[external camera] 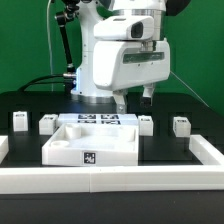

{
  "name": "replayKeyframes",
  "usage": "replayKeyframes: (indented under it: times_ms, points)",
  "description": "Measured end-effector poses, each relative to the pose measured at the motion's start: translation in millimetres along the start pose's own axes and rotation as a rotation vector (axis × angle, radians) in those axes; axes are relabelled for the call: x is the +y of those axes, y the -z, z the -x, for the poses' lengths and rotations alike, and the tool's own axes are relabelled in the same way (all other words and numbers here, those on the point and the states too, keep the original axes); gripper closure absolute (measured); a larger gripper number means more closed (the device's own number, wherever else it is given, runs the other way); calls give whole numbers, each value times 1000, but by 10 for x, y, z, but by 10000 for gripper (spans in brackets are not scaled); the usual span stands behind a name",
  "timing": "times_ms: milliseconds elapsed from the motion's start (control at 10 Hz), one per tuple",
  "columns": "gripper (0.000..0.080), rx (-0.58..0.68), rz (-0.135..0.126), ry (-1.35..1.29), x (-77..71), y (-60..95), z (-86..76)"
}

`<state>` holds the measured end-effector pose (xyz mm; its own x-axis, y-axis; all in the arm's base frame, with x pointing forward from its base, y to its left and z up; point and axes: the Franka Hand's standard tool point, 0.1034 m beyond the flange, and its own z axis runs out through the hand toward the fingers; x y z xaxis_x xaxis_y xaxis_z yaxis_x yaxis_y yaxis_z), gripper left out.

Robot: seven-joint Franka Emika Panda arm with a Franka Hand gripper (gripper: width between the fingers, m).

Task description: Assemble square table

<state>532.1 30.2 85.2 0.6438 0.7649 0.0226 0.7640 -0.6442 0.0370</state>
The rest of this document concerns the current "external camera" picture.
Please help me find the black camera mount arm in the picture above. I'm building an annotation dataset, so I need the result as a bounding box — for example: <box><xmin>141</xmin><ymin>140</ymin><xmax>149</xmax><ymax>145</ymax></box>
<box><xmin>55</xmin><ymin>0</ymin><xmax>80</xmax><ymax>77</ymax></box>

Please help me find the black cable bundle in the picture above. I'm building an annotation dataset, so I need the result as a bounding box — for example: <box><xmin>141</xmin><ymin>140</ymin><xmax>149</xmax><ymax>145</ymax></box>
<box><xmin>18</xmin><ymin>73</ymin><xmax>76</xmax><ymax>92</ymax></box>

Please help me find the white marker base plate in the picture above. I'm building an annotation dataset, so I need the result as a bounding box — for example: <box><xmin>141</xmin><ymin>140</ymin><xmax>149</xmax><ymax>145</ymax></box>
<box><xmin>57</xmin><ymin>113</ymin><xmax>138</xmax><ymax>126</ymax></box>

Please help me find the white U-shaped obstacle fence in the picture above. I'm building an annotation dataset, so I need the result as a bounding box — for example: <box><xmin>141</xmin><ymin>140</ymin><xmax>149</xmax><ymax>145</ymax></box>
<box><xmin>0</xmin><ymin>135</ymin><xmax>224</xmax><ymax>194</ymax></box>

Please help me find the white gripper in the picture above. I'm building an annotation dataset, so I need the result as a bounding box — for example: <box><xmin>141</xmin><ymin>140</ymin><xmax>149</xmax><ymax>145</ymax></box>
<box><xmin>93</xmin><ymin>41</ymin><xmax>170</xmax><ymax>114</ymax></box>

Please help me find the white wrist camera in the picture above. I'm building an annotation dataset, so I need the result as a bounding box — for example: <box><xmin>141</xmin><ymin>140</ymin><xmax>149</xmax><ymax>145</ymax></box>
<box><xmin>94</xmin><ymin>16</ymin><xmax>154</xmax><ymax>40</ymax></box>

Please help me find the white square tabletop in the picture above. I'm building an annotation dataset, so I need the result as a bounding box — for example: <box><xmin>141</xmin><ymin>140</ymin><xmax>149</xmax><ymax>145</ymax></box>
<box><xmin>42</xmin><ymin>123</ymin><xmax>139</xmax><ymax>166</ymax></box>

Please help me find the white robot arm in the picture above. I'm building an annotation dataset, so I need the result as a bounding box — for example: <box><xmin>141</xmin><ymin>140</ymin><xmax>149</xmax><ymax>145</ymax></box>
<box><xmin>72</xmin><ymin>0</ymin><xmax>191</xmax><ymax>113</ymax></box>

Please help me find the grey thin cable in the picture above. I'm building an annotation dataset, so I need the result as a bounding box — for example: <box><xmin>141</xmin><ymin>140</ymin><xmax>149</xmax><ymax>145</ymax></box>
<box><xmin>46</xmin><ymin>0</ymin><xmax>56</xmax><ymax>92</ymax></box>

